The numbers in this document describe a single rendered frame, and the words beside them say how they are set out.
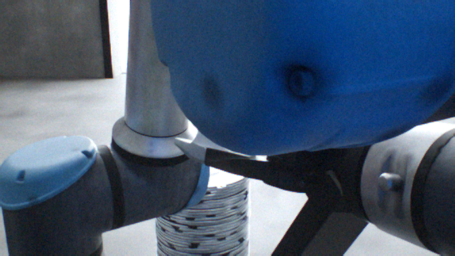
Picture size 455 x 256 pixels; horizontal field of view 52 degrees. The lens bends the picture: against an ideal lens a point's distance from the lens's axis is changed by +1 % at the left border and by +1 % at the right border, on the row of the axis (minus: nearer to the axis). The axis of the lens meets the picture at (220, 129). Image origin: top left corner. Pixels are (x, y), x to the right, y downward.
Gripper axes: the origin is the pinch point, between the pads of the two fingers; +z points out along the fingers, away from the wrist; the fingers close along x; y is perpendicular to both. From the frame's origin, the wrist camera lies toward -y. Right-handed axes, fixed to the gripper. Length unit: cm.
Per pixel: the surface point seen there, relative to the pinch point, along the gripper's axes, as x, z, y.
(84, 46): -61, 424, 35
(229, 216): -41, 70, -27
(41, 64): -29, 450, 13
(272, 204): -88, 116, -35
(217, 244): -40, 72, -36
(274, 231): -77, 98, -40
